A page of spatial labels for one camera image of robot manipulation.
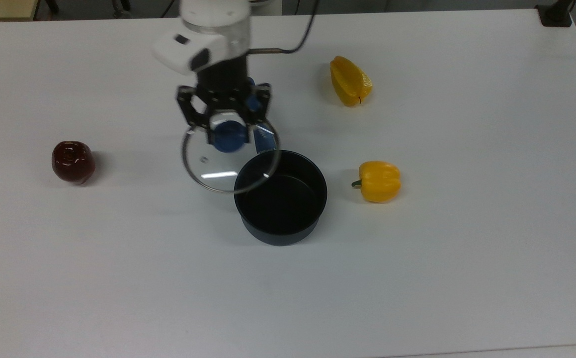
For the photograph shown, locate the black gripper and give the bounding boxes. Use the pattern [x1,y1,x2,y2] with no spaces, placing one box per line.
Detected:
[176,56,272,145]

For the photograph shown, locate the glass lid with blue knob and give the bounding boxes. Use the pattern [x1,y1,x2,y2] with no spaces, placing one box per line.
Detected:
[182,112,282,194]

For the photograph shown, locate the yellow starfruit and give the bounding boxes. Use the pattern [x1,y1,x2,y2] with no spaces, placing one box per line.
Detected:
[330,56,373,107]

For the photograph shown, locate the dark blue saucepan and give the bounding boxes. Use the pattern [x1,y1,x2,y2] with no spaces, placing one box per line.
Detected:
[234,77,328,247]

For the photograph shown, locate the dark red apple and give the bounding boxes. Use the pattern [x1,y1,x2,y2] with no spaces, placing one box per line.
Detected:
[51,141,96,185]

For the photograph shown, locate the yellow bell pepper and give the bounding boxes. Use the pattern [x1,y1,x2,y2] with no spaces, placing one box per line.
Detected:
[351,161,402,203]

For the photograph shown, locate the black stand base clamp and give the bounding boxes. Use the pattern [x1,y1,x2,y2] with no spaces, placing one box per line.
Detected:
[535,0,576,27]

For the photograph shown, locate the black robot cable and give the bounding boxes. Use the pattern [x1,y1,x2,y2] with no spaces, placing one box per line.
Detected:
[250,0,320,54]

